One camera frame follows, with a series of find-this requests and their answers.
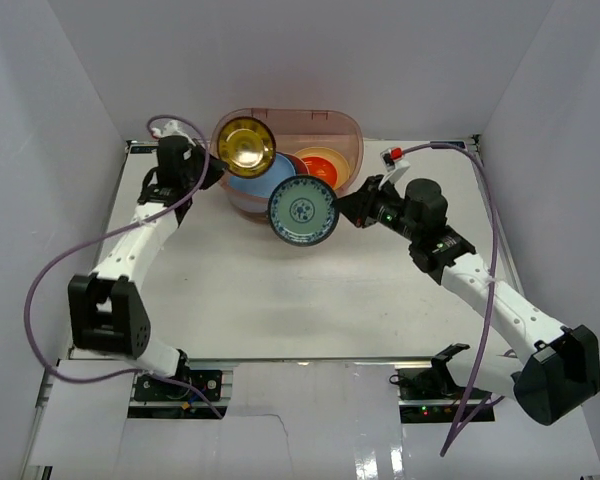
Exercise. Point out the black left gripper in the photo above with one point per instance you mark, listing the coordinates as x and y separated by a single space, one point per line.
203 163

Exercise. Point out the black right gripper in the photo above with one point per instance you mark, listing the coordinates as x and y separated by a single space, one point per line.
359 206

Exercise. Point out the yellow and black patterned plate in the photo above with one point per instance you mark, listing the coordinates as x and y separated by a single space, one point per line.
247 146

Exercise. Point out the beige plastic plate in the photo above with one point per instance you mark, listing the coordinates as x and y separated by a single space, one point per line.
333 156

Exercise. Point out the light blue plastic plate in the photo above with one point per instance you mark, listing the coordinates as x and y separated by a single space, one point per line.
262 186

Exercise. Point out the orange plastic plate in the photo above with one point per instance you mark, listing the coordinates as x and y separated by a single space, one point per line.
321 168

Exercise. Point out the blue and white porcelain plate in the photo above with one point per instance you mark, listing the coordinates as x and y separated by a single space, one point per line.
302 211

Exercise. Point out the pink translucent plastic bin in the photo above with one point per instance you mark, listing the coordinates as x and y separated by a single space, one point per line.
294 130

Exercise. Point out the red plate with teal waves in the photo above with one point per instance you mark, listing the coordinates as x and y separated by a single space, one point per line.
299 166

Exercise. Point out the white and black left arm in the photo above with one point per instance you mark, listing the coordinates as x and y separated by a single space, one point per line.
107 312

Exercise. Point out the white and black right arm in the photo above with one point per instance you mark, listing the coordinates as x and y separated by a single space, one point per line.
556 368

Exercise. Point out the small blue label sticker left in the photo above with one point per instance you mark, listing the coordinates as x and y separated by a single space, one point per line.
142 149

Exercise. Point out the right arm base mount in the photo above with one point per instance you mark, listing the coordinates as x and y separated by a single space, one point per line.
427 394

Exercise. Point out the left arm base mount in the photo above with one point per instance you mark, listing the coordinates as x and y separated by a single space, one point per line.
158 400

